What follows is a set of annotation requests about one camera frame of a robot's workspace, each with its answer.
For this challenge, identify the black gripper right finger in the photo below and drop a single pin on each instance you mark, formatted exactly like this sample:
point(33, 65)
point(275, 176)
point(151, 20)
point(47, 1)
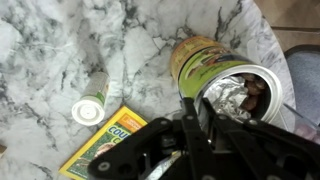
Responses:
point(260, 150)

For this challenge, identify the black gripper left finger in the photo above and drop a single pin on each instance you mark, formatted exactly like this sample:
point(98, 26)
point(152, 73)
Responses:
point(196, 150)

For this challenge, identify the grey armchair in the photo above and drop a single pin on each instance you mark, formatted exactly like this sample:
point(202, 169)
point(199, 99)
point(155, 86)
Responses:
point(305, 80)

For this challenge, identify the yellow picture book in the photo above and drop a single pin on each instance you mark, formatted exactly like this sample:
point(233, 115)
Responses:
point(106, 140)

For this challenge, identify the small white pill bottle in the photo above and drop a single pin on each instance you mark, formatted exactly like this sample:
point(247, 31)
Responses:
point(91, 103)

